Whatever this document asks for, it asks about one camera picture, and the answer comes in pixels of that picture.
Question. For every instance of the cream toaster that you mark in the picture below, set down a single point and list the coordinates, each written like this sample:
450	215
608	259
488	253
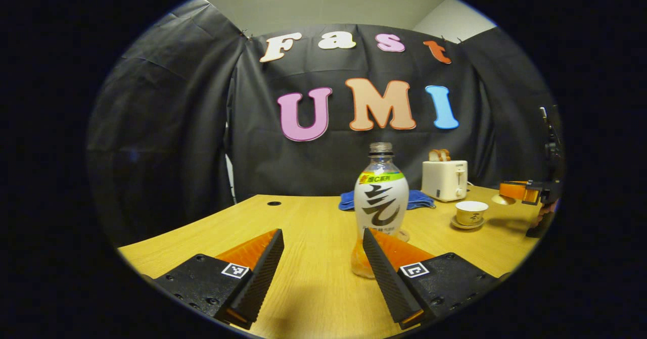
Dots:
445	180

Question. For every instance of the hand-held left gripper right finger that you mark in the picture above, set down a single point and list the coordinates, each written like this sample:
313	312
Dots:
386	278

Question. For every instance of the bread slice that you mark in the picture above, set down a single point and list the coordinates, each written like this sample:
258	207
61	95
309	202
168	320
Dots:
434	155
445	154

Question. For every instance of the cream teacup lid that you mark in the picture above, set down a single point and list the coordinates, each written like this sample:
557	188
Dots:
502	200

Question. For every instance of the blue towel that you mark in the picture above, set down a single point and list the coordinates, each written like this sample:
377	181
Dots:
348	201

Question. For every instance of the black backdrop cloth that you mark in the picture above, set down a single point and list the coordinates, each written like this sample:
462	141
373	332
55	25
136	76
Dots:
167	127

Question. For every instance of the white label water bottle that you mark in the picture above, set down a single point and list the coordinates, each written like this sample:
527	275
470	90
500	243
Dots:
380	202

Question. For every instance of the cream saucer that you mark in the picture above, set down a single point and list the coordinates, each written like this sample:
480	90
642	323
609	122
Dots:
457	225

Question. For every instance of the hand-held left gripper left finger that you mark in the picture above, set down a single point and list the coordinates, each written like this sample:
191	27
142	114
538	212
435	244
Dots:
263	273

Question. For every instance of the cream teacup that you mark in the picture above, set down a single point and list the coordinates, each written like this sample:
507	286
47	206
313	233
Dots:
471	212

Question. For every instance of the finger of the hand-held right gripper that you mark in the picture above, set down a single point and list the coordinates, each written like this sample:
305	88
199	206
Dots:
513	190

